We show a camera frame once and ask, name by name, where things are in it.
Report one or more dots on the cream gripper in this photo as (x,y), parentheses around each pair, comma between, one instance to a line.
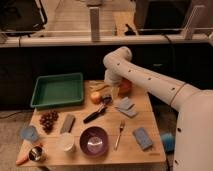
(115,90)

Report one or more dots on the yellow red apple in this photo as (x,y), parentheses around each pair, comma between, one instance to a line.
(95,97)

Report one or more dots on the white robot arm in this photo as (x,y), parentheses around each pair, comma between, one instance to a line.
(194,129)

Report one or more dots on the green plastic tray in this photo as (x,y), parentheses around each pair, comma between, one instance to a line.
(58,91)

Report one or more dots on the orange bowl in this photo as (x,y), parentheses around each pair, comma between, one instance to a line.
(125,86)

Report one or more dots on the grey folded cloth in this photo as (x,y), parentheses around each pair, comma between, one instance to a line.
(126,106)

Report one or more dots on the silver fork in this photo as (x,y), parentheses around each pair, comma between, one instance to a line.
(121,128)

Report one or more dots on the blue sponge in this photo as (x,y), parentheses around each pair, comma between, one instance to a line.
(142,138)

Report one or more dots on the purple bowl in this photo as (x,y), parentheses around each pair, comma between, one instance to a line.
(94,141)

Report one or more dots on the grey sponge block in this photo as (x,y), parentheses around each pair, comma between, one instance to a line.
(67,124)

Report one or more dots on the white cup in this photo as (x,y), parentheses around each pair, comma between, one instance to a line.
(67,143)

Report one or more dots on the bunch of red grapes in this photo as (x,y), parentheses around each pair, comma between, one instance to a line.
(47,121)

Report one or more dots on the black monitor right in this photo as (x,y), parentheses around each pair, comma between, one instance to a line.
(152,17)

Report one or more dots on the black monitor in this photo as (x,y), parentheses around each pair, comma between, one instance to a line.
(22,16)
(152,17)

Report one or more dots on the blue plastic cup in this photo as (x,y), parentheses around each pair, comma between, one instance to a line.
(29,133)

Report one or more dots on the metal cup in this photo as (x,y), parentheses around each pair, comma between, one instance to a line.
(37,154)

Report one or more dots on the orange carrot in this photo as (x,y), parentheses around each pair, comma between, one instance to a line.
(25,158)

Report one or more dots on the black monitor left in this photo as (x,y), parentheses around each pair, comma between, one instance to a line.
(22,16)

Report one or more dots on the black handled peeler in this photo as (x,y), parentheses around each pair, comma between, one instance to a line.
(106,100)

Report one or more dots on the white vertical post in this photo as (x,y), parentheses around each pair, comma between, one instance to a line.
(94,24)

